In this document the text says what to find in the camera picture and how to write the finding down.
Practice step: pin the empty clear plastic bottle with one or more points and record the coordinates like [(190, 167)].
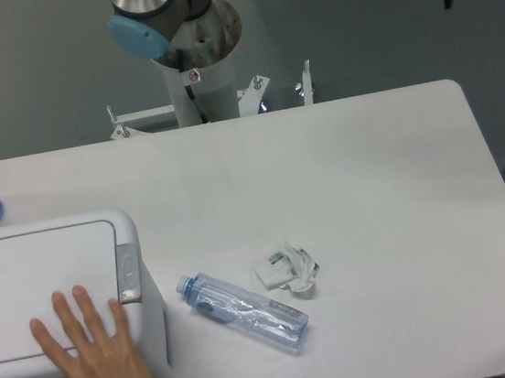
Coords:
[(229, 304)]

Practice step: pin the white push-button trash can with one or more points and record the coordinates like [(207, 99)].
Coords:
[(98, 250)]

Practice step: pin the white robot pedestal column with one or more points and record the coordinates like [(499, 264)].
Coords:
[(198, 67)]

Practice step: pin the bare human hand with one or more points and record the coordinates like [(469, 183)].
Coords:
[(99, 355)]

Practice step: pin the white pedestal base frame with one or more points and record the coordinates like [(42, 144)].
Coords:
[(249, 102)]

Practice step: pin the crumpled white paper wrapper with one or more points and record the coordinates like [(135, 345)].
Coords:
[(287, 267)]

